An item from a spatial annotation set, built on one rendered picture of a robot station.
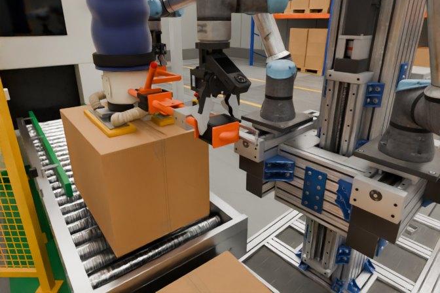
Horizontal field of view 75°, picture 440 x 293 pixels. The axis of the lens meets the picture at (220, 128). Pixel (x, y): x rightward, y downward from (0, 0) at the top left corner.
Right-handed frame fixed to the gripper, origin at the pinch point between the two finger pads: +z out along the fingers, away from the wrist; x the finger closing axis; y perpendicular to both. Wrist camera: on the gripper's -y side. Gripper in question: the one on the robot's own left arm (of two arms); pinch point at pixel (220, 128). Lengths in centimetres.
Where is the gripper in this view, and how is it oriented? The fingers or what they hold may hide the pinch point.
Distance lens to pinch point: 69.8
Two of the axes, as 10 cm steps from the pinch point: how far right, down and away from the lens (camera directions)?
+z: 0.0, 9.4, 3.5
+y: -6.0, -2.8, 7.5
